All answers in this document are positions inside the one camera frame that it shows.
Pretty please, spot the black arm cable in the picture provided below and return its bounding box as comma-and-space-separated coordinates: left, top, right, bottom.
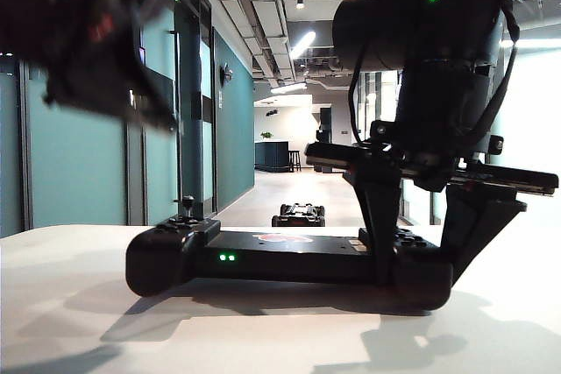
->
348, 43, 367, 145
471, 0, 522, 143

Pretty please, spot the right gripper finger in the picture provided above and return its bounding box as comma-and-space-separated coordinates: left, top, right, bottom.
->
438, 184, 528, 293
343, 169, 402, 286

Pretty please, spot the tall black cabinet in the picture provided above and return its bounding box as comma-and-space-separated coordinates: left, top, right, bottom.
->
316, 106, 333, 144

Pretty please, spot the long linear ceiling light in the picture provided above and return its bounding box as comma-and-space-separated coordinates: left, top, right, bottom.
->
288, 31, 316, 60
269, 81, 308, 95

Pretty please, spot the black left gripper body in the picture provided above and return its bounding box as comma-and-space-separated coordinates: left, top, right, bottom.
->
42, 0, 186, 134

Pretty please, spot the black remote controller with joysticks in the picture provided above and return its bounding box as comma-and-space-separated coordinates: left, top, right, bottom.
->
125, 194, 455, 312

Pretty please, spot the black vertical door handle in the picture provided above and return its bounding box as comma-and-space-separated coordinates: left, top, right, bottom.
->
168, 30, 182, 205

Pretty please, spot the black quadruped robot dog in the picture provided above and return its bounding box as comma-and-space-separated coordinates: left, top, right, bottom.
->
271, 202, 328, 229

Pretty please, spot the dark counter with white top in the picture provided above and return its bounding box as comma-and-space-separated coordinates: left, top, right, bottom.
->
254, 140, 291, 173

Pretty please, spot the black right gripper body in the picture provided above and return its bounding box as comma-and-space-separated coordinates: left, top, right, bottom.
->
304, 119, 560, 196

